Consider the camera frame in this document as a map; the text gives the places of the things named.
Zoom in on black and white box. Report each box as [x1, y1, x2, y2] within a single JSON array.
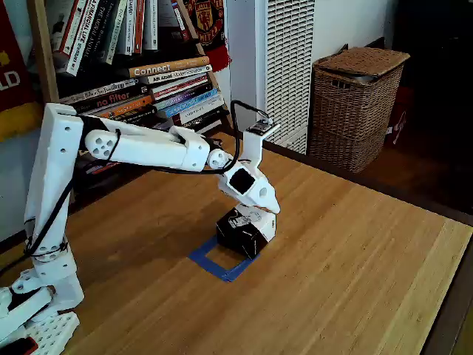
[[215, 203, 277, 260]]

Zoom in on blue tape square target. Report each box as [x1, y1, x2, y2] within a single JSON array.
[[188, 236, 262, 283]]

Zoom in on light blue book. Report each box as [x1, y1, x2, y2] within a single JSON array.
[[164, 88, 220, 118]]

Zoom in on brown wicker basket with lid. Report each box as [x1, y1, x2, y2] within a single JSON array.
[[308, 46, 411, 174]]

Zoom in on white book titled Modern Romance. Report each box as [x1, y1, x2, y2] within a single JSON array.
[[142, 64, 214, 85]]

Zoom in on white louvered heater unit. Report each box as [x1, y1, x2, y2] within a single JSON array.
[[254, 0, 316, 155]]

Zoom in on tan book titled Connect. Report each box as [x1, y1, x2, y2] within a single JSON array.
[[128, 55, 211, 78]]

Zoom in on red and white floor object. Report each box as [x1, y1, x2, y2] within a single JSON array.
[[386, 110, 407, 145]]

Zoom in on black book titled no filter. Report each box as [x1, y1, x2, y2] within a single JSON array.
[[73, 87, 149, 112]]

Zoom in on red football club scarf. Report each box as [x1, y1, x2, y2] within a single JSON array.
[[183, 0, 232, 73]]

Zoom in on orange standing book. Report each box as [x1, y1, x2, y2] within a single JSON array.
[[132, 0, 146, 55]]

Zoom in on black book Moral Animal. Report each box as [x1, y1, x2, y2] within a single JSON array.
[[79, 0, 114, 71]]

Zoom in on white red book Financial Life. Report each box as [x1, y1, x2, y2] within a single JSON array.
[[53, 0, 101, 77]]

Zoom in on red and yellow banner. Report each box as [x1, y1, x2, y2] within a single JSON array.
[[0, 3, 44, 143]]

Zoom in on red and black clamp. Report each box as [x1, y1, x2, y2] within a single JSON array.
[[0, 336, 40, 355]]

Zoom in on white bracket with camera board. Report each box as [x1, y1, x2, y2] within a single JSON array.
[[242, 120, 281, 171]]

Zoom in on white perforated base plate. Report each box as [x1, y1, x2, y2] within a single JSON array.
[[21, 310, 81, 355]]

